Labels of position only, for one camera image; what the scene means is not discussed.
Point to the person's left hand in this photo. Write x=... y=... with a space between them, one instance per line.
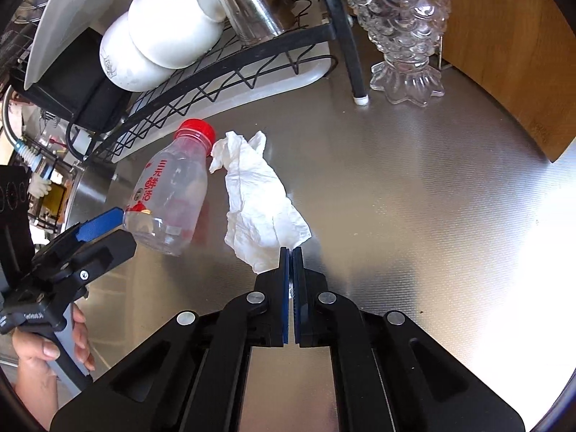
x=38 y=351

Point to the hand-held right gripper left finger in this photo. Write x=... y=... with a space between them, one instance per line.
x=285 y=306

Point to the steel faucet with filter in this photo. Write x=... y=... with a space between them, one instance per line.
x=29 y=157

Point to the person's left forearm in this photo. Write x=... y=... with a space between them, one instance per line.
x=36 y=396

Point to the black pan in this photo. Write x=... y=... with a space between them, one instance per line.
x=76 y=81

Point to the white bowl gold line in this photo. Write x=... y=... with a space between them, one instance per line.
x=175 y=22

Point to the stainless steel cup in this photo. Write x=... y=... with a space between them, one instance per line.
x=256 y=4

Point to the orange packet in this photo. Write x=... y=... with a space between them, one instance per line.
x=56 y=200

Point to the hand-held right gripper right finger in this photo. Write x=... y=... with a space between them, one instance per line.
x=298 y=306

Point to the white tissue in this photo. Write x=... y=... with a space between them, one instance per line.
x=256 y=207

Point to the white bowl grey print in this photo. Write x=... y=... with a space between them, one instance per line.
x=130 y=65

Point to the white drip tray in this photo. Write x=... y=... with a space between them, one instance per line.
x=49 y=31
x=270 y=92

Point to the fish-shaped glass utensil holder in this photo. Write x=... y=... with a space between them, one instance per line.
x=400 y=31

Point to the wooden cutting board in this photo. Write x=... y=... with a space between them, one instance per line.
x=517 y=54

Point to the clear plastic bottle red cap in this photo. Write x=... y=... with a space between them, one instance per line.
x=173 y=189

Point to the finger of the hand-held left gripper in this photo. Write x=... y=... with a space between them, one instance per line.
x=103 y=256
x=96 y=227

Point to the white glove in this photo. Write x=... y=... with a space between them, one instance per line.
x=39 y=186

